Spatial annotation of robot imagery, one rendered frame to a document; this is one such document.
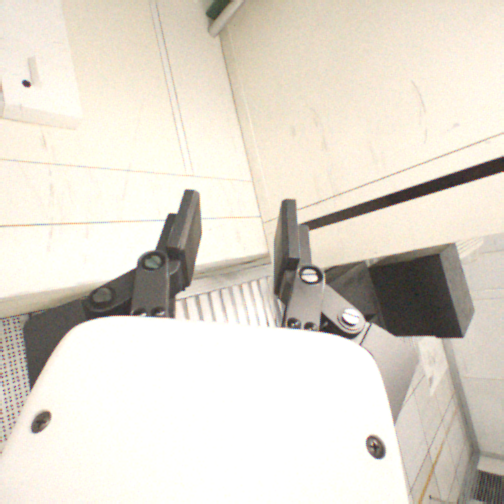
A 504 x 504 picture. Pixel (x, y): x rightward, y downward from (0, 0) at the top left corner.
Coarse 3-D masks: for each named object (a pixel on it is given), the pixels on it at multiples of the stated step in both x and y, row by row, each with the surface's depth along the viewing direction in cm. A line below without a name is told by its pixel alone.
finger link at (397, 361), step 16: (368, 336) 11; (384, 336) 11; (368, 352) 11; (384, 352) 11; (400, 352) 11; (384, 368) 10; (400, 368) 10; (384, 384) 10; (400, 384) 10; (400, 400) 10
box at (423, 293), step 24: (384, 264) 110; (408, 264) 104; (432, 264) 98; (456, 264) 110; (384, 288) 111; (408, 288) 105; (432, 288) 99; (456, 288) 103; (384, 312) 112; (408, 312) 106; (432, 312) 101; (456, 312) 96; (408, 336) 108; (432, 336) 103; (456, 336) 97
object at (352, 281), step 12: (348, 264) 93; (360, 264) 89; (336, 276) 80; (348, 276) 83; (360, 276) 88; (336, 288) 77; (348, 288) 81; (360, 288) 86; (372, 288) 92; (348, 300) 80; (360, 300) 84; (372, 300) 90; (360, 312) 83; (372, 312) 88; (384, 324) 92
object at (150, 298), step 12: (144, 252) 12; (156, 252) 12; (144, 264) 12; (156, 264) 12; (168, 264) 12; (144, 276) 11; (156, 276) 11; (168, 276) 11; (144, 288) 11; (156, 288) 11; (168, 288) 11; (132, 300) 10; (144, 300) 10; (156, 300) 11; (168, 300) 11; (132, 312) 10; (144, 312) 10; (156, 312) 10; (168, 312) 13
